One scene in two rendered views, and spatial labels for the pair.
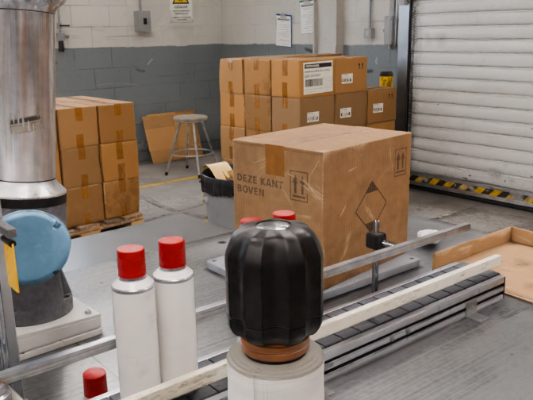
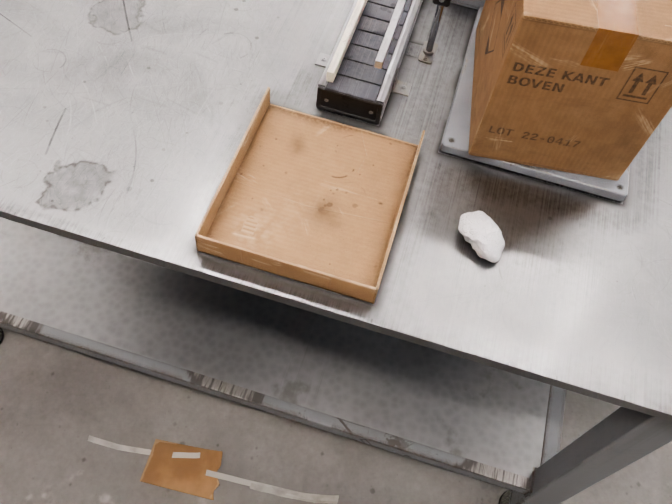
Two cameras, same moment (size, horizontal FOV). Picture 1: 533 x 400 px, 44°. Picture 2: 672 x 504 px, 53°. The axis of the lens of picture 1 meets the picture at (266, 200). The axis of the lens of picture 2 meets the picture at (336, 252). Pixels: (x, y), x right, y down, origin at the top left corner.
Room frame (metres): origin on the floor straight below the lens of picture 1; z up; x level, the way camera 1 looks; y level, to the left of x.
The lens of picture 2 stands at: (1.78, -0.93, 1.65)
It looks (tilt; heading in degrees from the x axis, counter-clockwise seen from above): 58 degrees down; 137
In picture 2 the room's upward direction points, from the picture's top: 9 degrees clockwise
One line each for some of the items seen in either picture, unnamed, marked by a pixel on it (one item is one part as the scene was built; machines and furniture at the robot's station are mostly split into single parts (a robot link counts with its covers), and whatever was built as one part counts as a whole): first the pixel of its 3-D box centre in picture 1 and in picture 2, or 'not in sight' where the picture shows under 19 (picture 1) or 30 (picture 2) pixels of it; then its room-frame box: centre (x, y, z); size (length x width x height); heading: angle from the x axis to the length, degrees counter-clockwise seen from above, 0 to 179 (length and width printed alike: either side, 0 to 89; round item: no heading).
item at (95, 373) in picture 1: (94, 382); not in sight; (0.85, 0.25, 0.85); 0.03 x 0.03 x 0.03
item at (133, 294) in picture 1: (136, 327); not in sight; (0.74, 0.16, 0.98); 0.05 x 0.05 x 0.20
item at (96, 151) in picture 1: (44, 166); not in sight; (4.46, 1.54, 0.45); 1.20 x 0.84 x 0.89; 43
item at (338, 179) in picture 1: (323, 198); (572, 37); (1.35, -0.12, 0.99); 0.30 x 0.24 x 0.27; 136
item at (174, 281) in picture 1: (175, 315); not in sight; (0.77, 0.12, 0.98); 0.05 x 0.05 x 0.20
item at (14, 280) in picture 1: (10, 263); not in sight; (0.67, 0.28, 1.09); 0.03 x 0.01 x 0.06; 39
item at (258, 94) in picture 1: (308, 131); not in sight; (5.04, -0.34, 0.57); 1.20 x 0.85 x 1.14; 134
